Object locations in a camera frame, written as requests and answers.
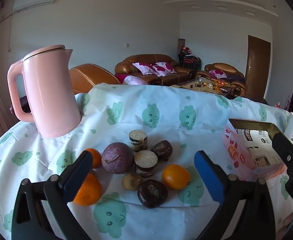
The big dark passion fruit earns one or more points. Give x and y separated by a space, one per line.
152 193

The large purple passion fruit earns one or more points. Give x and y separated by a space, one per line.
117 157

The pink quilted cushion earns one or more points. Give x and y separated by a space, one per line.
134 80

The wooden coffee table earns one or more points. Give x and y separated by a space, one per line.
186 85

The pink electric kettle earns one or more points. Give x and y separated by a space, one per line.
49 92

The white magenta floral pillow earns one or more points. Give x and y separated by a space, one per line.
144 68
217 74
164 69

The brown wooden door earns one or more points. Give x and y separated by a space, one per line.
257 67

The layered round cake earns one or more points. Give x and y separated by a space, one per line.
146 163
138 140

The white air conditioner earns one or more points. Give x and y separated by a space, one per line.
34 0

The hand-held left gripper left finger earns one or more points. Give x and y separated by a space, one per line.
71 180

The small dark passion fruit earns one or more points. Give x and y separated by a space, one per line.
163 148

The stacked dark chairs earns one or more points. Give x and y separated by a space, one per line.
190 62

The tall patterned floor vase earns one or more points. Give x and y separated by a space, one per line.
181 43

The small brown round ball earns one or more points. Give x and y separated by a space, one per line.
130 181

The orange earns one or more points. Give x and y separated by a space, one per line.
90 190
175 176
95 158

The white conduit pipe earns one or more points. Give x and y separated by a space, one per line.
9 32

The brown leather three-seat sofa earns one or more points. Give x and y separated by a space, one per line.
166 78

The brown leather armchair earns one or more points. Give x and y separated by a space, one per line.
94 76

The white green printed tablecloth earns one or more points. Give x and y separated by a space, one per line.
136 97

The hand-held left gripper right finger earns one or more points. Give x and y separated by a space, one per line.
206 170

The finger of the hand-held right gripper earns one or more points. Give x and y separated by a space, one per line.
284 150

